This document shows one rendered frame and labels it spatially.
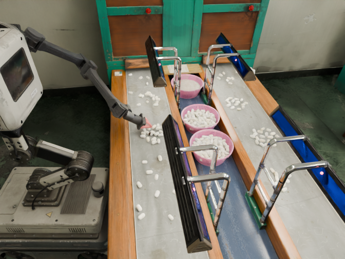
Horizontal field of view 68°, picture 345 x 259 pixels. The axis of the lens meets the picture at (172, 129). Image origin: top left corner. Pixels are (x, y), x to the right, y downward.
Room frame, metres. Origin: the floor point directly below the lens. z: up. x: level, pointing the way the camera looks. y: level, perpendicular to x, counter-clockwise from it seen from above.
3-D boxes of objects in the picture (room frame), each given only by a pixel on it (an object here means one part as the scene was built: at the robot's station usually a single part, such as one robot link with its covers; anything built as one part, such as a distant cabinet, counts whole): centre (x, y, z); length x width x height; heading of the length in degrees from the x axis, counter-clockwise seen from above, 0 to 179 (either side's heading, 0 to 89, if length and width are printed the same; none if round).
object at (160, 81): (1.61, 0.14, 1.08); 0.62 x 0.08 x 0.07; 11
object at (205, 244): (0.66, -0.04, 1.08); 0.62 x 0.08 x 0.07; 11
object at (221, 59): (2.16, -0.39, 0.83); 0.30 x 0.06 x 0.07; 101
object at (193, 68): (2.05, -0.07, 0.77); 0.33 x 0.15 x 0.01; 101
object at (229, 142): (1.12, -0.24, 0.72); 0.27 x 0.27 x 0.10
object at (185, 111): (1.40, -0.19, 0.72); 0.27 x 0.27 x 0.10
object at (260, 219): (0.74, -0.51, 0.90); 0.20 x 0.19 x 0.45; 11
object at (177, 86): (1.62, 0.06, 0.90); 0.20 x 0.19 x 0.45; 11
